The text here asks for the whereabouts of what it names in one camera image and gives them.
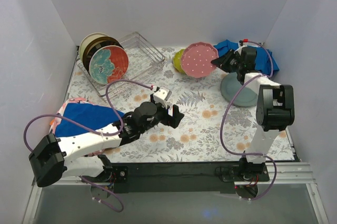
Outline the grey-blue plate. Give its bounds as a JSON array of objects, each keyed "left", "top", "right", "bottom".
[{"left": 220, "top": 73, "right": 257, "bottom": 108}]

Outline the pink polka dot plate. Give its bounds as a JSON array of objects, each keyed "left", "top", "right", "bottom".
[{"left": 181, "top": 42, "right": 219, "bottom": 78}]

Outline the green polka dot plate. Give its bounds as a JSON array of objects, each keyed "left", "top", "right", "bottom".
[{"left": 172, "top": 49, "right": 185, "bottom": 74}]

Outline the red blue floral plate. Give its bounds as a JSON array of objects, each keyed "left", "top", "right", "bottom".
[{"left": 89, "top": 45, "right": 129, "bottom": 85}]

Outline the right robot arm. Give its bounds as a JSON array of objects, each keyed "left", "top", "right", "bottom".
[{"left": 211, "top": 46, "right": 295, "bottom": 181}]

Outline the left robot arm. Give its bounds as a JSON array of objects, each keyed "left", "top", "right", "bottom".
[{"left": 29, "top": 94, "right": 184, "bottom": 187}]

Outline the blue cloth at back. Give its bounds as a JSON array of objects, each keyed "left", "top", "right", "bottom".
[{"left": 214, "top": 39, "right": 280, "bottom": 76}]

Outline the floral tablecloth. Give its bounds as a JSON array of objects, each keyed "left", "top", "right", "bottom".
[{"left": 51, "top": 46, "right": 295, "bottom": 164}]

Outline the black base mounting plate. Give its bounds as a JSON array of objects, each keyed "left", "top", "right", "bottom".
[{"left": 107, "top": 161, "right": 270, "bottom": 194}]

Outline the dark brown plate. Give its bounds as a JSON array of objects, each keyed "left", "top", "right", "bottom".
[{"left": 85, "top": 36, "right": 123, "bottom": 64}]

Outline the pink patterned cloth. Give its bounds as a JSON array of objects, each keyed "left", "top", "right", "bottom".
[{"left": 49, "top": 97, "right": 106, "bottom": 156}]

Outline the cream plate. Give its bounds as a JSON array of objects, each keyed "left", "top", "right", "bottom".
[{"left": 78, "top": 33, "right": 107, "bottom": 65}]

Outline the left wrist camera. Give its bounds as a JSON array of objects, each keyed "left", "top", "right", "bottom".
[{"left": 153, "top": 87, "right": 172, "bottom": 109}]

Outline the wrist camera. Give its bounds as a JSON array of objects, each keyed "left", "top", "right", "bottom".
[
  {"left": 234, "top": 39, "right": 249, "bottom": 54},
  {"left": 153, "top": 87, "right": 172, "bottom": 109}
]

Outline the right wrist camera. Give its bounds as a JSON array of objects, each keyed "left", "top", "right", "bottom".
[{"left": 234, "top": 39, "right": 249, "bottom": 54}]

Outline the wire dish rack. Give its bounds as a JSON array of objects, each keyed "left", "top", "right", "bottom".
[{"left": 76, "top": 32, "right": 165, "bottom": 99}]

